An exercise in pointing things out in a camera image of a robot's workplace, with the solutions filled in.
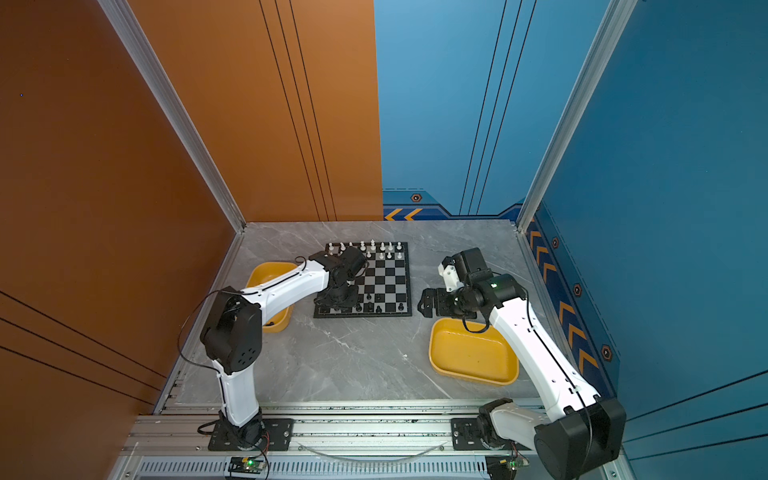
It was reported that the yellow tray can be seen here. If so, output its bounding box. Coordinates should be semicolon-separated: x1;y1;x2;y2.
244;261;300;335
429;318;520;387

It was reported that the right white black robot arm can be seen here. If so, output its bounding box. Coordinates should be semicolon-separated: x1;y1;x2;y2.
435;248;626;479

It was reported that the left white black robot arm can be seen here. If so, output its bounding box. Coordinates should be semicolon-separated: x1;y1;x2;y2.
200;248;367;450

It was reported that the right green circuit board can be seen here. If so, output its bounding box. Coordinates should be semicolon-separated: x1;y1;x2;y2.
485;456;530;480

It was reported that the green circuit board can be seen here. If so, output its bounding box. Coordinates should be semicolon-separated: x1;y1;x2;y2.
485;456;530;480
227;456;270;479

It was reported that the left green circuit board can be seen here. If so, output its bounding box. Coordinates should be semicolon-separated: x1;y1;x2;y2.
227;456;270;479

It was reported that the black white chessboard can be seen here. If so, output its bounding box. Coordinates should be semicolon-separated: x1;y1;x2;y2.
313;240;412;319

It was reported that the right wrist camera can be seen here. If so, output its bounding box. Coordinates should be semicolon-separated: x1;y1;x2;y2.
438;256;463;292

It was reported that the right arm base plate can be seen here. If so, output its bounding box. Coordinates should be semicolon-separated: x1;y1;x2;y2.
450;417;529;452

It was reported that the aluminium front frame rail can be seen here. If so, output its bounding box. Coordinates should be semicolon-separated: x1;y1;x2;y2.
107;398;637;480

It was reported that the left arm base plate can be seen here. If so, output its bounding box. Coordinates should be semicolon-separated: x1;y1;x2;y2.
208;417;294;453

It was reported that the right aluminium corner post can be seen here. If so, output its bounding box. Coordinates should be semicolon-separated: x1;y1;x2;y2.
515;0;638;234

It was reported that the aluminium corner post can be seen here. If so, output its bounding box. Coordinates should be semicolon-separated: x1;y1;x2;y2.
98;0;246;234
515;0;638;234

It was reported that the left aluminium corner post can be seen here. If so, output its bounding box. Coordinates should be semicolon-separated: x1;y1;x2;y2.
98;0;246;234

